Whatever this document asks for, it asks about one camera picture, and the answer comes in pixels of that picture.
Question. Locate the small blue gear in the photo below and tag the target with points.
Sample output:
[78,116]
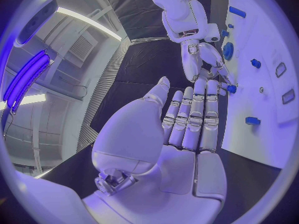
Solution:
[231,89]

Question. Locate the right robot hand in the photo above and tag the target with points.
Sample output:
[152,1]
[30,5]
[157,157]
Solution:
[190,63]

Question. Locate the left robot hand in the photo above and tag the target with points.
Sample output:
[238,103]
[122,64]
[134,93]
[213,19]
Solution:
[144,134]

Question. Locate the small blue peg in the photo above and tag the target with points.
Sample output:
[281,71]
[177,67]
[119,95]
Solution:
[225,33]

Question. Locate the long blue cylinder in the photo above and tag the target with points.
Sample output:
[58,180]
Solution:
[237,11]

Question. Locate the grey robot head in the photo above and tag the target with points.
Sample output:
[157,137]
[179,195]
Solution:
[35,22]

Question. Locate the glowing light bar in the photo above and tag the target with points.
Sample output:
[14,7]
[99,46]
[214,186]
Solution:
[25,74]

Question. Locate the blue block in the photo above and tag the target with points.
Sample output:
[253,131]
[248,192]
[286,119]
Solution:
[251,120]

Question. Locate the small blue plug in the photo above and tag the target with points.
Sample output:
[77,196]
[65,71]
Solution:
[230,25]

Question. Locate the short blue flanged cylinder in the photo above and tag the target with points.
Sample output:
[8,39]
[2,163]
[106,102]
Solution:
[256,63]

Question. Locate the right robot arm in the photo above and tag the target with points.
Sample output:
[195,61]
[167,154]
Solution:
[177,9]

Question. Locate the large blue gear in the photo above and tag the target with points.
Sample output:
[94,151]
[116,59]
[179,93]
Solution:
[227,50]

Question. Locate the white task board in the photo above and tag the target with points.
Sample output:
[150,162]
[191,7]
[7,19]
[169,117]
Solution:
[268,106]

